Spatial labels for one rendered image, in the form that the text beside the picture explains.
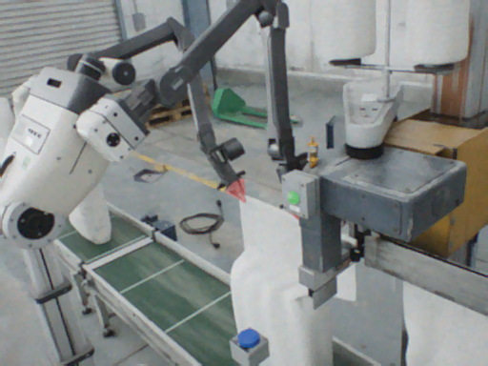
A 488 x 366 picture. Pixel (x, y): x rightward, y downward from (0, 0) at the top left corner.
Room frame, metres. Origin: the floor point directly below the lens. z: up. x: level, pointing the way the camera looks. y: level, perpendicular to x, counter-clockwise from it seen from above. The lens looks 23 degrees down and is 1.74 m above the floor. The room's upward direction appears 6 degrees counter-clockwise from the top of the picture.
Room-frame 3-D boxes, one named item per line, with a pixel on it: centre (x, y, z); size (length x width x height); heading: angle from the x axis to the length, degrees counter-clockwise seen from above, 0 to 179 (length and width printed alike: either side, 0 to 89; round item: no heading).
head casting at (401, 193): (0.97, -0.31, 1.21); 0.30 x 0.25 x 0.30; 39
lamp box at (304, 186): (0.97, -0.13, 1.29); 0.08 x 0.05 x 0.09; 39
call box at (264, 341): (1.01, 0.03, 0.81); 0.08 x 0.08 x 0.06; 39
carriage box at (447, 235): (1.21, -0.55, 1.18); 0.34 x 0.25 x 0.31; 129
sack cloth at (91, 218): (2.66, 1.01, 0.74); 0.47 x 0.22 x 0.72; 37
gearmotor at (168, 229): (2.68, 0.61, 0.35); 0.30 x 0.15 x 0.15; 39
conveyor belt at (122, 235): (3.23, 1.46, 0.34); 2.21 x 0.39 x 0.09; 39
